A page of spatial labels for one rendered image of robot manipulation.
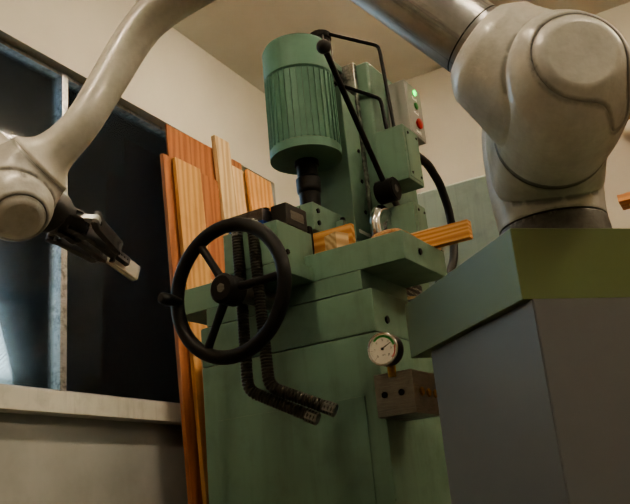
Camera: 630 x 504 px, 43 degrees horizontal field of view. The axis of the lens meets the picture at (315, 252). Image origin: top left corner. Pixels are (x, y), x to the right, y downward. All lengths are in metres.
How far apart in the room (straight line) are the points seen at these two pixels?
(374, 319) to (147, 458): 1.82
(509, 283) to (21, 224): 0.65
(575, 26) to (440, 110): 3.65
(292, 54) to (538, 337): 1.22
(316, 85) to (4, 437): 1.52
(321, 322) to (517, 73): 0.83
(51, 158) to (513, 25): 0.65
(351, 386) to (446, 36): 0.78
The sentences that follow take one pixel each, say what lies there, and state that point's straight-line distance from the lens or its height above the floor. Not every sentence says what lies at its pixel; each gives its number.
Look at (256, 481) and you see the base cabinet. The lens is 1.71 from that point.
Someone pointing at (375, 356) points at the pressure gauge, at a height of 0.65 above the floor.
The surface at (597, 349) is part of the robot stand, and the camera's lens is 1.01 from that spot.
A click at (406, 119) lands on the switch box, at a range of 2.20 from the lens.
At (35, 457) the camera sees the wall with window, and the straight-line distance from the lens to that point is 2.86.
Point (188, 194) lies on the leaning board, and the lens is 3.57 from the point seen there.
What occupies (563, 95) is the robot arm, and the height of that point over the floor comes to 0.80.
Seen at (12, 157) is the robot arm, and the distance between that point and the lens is 1.20.
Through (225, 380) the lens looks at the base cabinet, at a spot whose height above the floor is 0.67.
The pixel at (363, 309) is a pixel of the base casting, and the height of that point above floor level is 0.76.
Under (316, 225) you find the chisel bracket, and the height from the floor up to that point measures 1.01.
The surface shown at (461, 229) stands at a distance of 1.72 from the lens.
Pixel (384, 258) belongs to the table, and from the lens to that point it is 1.60.
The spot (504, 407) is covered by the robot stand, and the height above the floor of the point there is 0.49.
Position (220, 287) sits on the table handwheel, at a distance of 1.56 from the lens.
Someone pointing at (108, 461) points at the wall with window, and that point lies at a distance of 3.10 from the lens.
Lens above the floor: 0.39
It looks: 18 degrees up
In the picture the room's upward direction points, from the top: 5 degrees counter-clockwise
